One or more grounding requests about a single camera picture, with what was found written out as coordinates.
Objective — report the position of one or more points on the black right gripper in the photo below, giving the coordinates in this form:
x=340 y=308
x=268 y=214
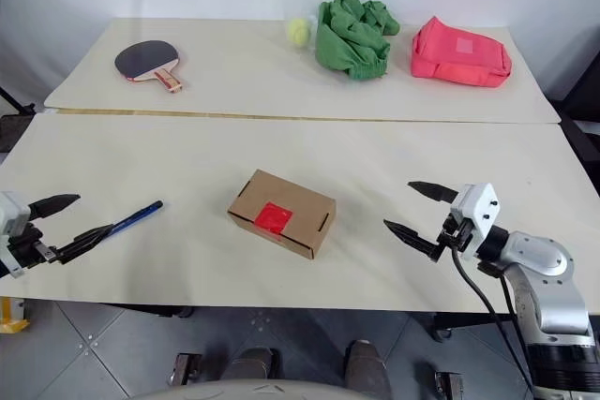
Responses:
x=457 y=233

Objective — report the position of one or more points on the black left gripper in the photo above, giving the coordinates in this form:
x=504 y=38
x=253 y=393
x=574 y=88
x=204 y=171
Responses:
x=25 y=245

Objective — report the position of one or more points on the blue pen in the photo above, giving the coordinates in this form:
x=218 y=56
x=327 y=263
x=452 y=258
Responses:
x=136 y=216

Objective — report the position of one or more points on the brown cardboard box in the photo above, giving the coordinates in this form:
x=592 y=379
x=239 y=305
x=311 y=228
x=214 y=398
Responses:
x=295 y=203

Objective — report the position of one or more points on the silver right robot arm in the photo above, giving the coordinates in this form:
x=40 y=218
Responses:
x=544 y=259

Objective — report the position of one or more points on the yellow floor object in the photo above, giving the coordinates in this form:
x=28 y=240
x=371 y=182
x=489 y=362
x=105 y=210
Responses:
x=11 y=320

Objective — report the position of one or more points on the black tripod stand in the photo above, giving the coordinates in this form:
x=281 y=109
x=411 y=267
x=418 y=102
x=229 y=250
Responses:
x=16 y=109

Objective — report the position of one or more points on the red tape patch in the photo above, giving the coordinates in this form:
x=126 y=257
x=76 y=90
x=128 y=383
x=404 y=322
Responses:
x=273 y=218

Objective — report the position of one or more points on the pink fabric bag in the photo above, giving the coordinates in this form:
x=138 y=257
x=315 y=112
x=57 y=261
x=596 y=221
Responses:
x=457 y=55

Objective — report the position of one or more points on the dark rounded shape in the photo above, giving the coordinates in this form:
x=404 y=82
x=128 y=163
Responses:
x=253 y=362
x=368 y=367

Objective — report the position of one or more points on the metal table foot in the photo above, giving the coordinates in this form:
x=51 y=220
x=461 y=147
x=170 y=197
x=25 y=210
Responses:
x=449 y=386
x=186 y=368

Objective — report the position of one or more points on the black table tennis paddle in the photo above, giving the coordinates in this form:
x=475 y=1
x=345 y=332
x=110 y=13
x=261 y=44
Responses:
x=143 y=60

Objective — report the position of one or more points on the crumpled green cloth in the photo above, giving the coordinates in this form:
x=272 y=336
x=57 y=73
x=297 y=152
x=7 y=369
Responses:
x=349 y=41

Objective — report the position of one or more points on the yellow tennis ball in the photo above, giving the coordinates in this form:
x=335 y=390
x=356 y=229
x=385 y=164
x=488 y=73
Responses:
x=298 y=30

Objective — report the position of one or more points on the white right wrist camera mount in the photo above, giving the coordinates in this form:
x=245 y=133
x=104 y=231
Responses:
x=480 y=208

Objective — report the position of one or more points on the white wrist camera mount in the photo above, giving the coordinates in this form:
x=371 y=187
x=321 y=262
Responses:
x=11 y=215
x=480 y=208

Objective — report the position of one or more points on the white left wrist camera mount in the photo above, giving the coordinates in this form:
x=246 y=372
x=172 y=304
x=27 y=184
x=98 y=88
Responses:
x=11 y=215

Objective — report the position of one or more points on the black furniture frame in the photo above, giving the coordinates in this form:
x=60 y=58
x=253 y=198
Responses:
x=581 y=105

